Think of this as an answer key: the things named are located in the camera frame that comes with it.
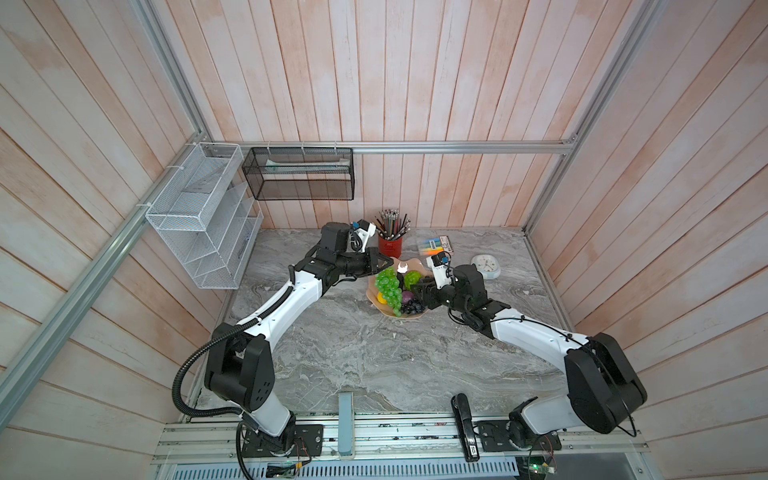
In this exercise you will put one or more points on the pink scalloped fruit bowl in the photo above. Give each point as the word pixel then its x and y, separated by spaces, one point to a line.
pixel 401 267

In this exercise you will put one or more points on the bright green bumpy fake fruit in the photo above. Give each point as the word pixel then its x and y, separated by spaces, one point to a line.
pixel 411 278

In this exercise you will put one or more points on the white wire mesh shelf rack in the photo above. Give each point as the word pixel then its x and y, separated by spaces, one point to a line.
pixel 204 214

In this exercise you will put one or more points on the green fake grape bunch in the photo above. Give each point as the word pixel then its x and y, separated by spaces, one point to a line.
pixel 388 284

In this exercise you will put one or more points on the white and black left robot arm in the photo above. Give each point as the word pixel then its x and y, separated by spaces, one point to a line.
pixel 240 368

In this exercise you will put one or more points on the red metal pencil bucket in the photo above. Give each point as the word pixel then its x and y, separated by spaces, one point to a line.
pixel 391 248

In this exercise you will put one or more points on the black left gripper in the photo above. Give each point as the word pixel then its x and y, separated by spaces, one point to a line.
pixel 371 256

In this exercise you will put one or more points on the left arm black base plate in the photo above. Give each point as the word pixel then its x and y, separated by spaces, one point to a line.
pixel 305 441

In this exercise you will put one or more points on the dark purple fake grape bunch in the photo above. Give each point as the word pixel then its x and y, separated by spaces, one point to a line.
pixel 412 308

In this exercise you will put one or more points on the grey-blue rectangular bar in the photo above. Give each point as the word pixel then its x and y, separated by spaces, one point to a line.
pixel 346 425

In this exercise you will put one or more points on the pack of coloured highlighters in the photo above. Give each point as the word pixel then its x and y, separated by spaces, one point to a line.
pixel 433 246

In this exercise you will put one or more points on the bundle of pencils and pens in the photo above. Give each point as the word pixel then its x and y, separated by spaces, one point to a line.
pixel 391 224

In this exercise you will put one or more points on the black wire mesh basket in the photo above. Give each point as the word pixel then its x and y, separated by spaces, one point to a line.
pixel 300 173

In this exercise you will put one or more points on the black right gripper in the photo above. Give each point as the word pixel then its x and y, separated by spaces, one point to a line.
pixel 430 290

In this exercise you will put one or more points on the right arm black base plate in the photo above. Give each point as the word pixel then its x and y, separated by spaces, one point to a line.
pixel 508 435

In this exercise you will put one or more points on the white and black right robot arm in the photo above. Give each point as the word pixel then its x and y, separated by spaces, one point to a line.
pixel 603 389

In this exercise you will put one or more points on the white and teal alarm clock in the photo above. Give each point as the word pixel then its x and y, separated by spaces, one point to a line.
pixel 487 265

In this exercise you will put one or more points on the black stapler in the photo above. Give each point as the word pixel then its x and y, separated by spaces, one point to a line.
pixel 464 422

